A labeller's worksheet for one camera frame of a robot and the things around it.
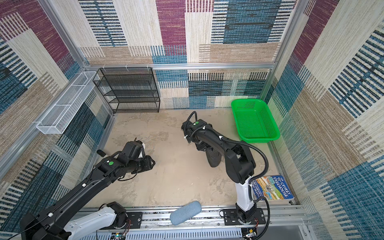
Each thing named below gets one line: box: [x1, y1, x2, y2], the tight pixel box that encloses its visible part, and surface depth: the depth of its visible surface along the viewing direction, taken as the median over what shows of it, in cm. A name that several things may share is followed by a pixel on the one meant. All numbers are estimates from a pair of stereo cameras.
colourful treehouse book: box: [251, 175, 295, 205], surface depth 81 cm
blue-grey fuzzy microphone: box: [170, 200, 202, 226], surface depth 74 cm
